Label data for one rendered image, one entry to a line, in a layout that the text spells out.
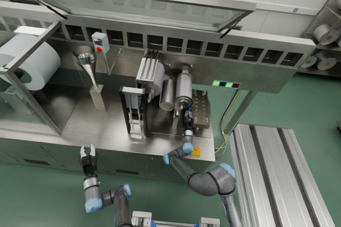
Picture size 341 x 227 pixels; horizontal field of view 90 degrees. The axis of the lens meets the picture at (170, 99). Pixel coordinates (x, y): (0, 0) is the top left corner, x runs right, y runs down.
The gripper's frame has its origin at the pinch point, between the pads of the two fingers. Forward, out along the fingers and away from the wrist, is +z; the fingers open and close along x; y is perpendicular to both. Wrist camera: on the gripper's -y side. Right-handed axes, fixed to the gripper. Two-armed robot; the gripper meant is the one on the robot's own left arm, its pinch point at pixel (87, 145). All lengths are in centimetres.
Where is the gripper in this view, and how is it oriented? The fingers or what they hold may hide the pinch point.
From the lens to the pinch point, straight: 119.0
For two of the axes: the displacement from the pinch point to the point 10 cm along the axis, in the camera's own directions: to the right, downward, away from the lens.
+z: -3.7, -7.3, 5.7
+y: -2.1, 6.7, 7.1
